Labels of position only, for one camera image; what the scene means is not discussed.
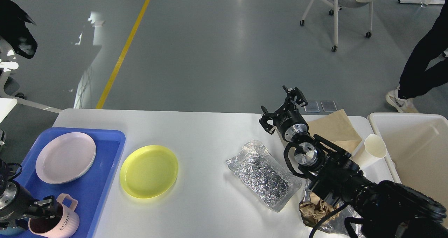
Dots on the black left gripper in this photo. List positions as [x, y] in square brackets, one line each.
[17, 204]

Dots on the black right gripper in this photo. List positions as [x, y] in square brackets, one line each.
[289, 122]

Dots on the pink mug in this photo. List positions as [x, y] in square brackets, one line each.
[63, 225]

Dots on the yellow plastic plate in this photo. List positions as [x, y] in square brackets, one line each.
[149, 172]

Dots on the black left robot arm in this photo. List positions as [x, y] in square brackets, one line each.
[8, 172]

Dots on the floor socket plate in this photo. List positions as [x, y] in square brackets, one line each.
[329, 106]
[312, 107]

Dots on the blue mug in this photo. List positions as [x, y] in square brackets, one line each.
[12, 231]

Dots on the blue plastic tray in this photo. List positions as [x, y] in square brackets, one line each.
[90, 189]

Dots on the pink plate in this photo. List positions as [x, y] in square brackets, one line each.
[66, 158]

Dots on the silver foil bag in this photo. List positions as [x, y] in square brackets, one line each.
[261, 173]

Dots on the white paper cup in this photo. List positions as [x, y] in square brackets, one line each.
[372, 150]

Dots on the crumpled brown paper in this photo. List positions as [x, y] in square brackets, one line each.
[313, 209]

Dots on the white side table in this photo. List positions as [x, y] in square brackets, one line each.
[6, 106]

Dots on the person in dark trousers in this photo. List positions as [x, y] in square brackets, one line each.
[416, 78]

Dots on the white plastic bin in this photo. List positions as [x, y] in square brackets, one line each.
[417, 146]

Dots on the black jacket on chair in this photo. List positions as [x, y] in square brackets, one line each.
[15, 31]

